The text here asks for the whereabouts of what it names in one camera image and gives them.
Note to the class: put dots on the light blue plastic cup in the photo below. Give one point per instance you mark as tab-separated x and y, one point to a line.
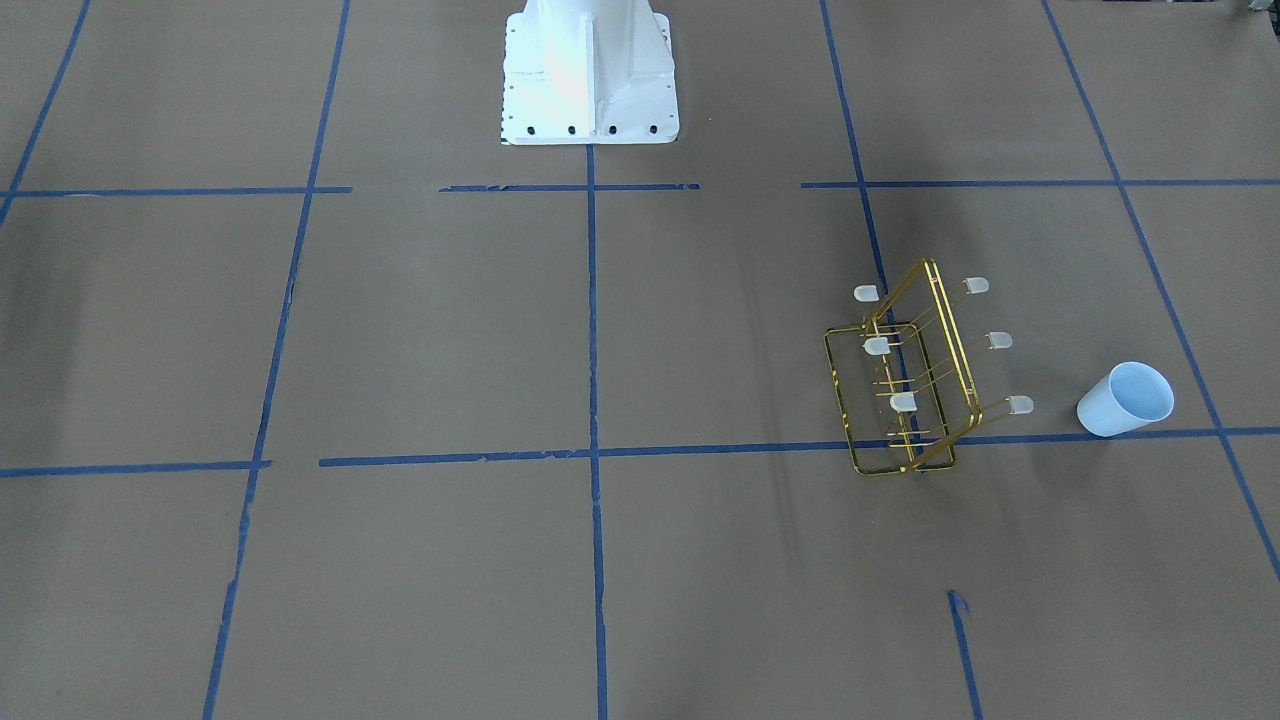
1131	396

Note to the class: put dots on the gold wire cup holder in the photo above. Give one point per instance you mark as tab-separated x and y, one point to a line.
904	374

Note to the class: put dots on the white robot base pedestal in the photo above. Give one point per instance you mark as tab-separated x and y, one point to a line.
580	72

